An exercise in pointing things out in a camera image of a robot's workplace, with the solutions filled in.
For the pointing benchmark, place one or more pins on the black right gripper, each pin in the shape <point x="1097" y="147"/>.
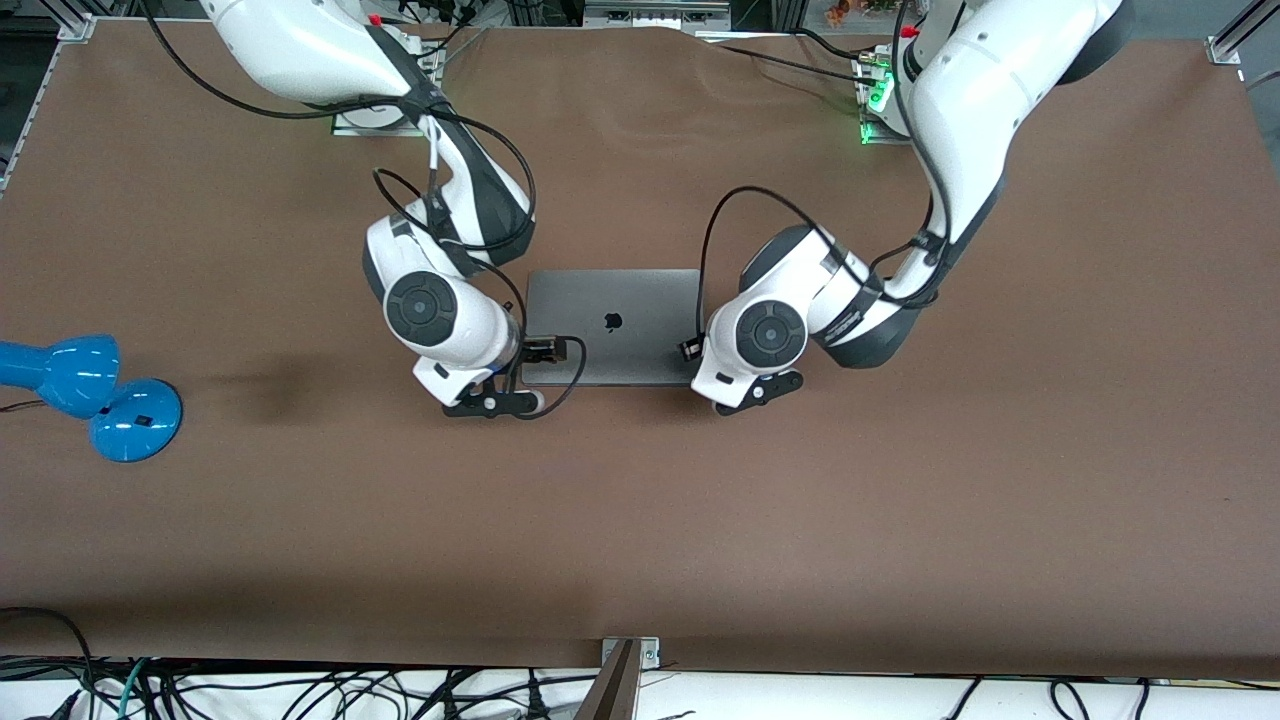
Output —
<point x="541" y="350"/>

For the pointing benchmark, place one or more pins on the large table cover mat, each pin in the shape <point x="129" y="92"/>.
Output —
<point x="800" y="520"/>

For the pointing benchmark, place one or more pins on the grey laptop with black keyboard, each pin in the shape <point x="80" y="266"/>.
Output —
<point x="610" y="300"/>

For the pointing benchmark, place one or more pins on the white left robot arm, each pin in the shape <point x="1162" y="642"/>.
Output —
<point x="770" y="335"/>

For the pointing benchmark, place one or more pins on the blue desk lamp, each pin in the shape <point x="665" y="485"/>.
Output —
<point x="135" y="420"/>

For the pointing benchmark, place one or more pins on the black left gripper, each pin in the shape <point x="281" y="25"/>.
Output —
<point x="690" y="350"/>

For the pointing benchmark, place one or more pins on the grey metal profile bar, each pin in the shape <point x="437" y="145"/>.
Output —
<point x="612" y="695"/>

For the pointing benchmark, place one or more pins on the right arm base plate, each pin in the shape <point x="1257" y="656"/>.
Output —
<point x="365" y="122"/>

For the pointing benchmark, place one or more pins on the aluminium frame corner post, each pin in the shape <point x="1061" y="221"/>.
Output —
<point x="85" y="18"/>
<point x="1238" y="35"/>

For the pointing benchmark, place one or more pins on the silver metal corner bracket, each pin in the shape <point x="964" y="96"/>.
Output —
<point x="648" y="652"/>

